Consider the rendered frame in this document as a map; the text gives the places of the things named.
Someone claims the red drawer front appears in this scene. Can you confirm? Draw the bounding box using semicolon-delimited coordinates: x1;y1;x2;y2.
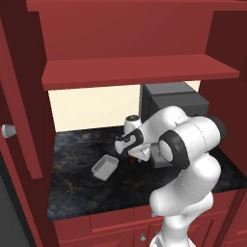
206;190;239;226
89;206;165;233
53;215;93;243

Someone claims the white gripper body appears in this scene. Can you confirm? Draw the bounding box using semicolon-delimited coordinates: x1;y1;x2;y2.
134;147;152;163

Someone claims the red base cabinet door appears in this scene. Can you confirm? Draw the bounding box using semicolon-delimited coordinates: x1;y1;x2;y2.
92;225;151;247

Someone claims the grey tupperware container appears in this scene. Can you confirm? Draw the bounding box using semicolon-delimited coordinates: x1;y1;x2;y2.
91;153;120;181

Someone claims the red wall cabinet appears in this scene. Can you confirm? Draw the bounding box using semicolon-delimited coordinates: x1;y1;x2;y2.
0;0;247;194

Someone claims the red cabinet shelf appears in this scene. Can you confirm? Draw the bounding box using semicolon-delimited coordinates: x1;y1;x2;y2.
41;53;241;92

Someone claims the silver door knob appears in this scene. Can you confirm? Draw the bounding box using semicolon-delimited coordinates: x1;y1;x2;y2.
1;123;17;140

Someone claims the dark grey box appliance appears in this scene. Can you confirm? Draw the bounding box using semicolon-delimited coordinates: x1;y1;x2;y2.
139;81;210;130

